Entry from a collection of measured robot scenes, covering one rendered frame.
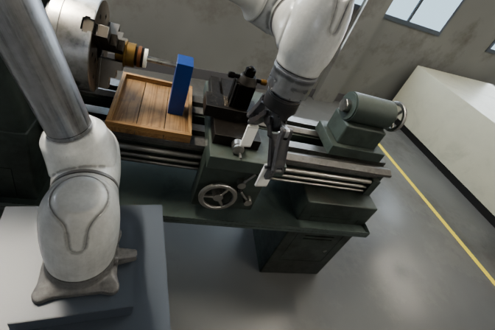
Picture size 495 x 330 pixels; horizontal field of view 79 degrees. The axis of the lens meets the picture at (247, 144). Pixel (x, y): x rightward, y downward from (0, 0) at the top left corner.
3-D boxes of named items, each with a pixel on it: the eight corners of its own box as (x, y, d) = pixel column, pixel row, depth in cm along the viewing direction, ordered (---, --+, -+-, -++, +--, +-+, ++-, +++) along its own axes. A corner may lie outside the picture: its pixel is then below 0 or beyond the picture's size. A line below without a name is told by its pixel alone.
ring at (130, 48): (114, 44, 100) (143, 51, 103) (119, 33, 107) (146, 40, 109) (113, 69, 105) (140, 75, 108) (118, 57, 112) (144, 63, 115)
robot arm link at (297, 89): (285, 75, 53) (273, 102, 57) (326, 82, 57) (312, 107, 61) (269, 51, 60) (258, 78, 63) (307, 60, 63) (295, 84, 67)
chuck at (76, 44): (57, 104, 98) (52, 4, 81) (83, 65, 123) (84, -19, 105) (87, 109, 101) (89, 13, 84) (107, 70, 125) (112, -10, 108)
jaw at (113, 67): (91, 53, 107) (88, 85, 111) (88, 55, 102) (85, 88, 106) (124, 60, 110) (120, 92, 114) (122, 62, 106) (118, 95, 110)
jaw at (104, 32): (88, 48, 100) (80, 31, 89) (90, 34, 101) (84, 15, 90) (122, 56, 104) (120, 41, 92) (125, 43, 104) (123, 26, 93)
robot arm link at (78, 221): (34, 289, 65) (20, 230, 51) (49, 217, 77) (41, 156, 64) (116, 278, 71) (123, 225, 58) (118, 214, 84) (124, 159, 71)
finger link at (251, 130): (248, 126, 74) (247, 124, 75) (239, 146, 78) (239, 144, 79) (259, 127, 75) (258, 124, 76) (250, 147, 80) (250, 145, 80)
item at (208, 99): (202, 115, 113) (206, 104, 110) (202, 100, 121) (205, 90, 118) (253, 124, 119) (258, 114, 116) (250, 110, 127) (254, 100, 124)
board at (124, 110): (104, 130, 106) (104, 121, 103) (122, 79, 132) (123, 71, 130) (189, 143, 115) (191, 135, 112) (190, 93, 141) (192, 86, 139)
